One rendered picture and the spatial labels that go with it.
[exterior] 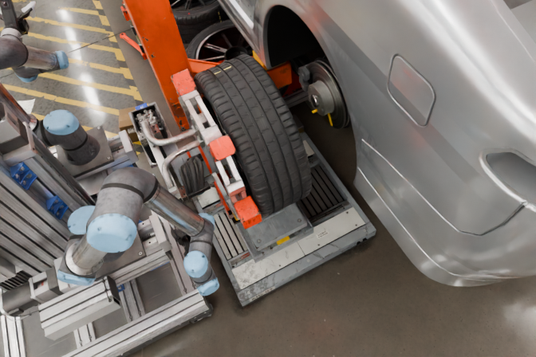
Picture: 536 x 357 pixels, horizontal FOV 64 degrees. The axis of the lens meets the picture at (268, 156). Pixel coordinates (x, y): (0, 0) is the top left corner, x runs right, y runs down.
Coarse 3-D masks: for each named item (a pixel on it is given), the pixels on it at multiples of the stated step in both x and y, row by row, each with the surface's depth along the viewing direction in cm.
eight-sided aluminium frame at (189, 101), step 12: (180, 96) 166; (192, 96) 163; (192, 108) 159; (204, 108) 159; (204, 132) 153; (216, 132) 152; (228, 156) 154; (216, 180) 200; (228, 180) 155; (240, 180) 156; (228, 192) 157; (240, 192) 159; (228, 204) 189
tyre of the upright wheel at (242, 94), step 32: (224, 64) 169; (256, 64) 162; (224, 96) 153; (256, 96) 153; (224, 128) 156; (256, 128) 151; (288, 128) 153; (256, 160) 151; (288, 160) 155; (256, 192) 157; (288, 192) 164
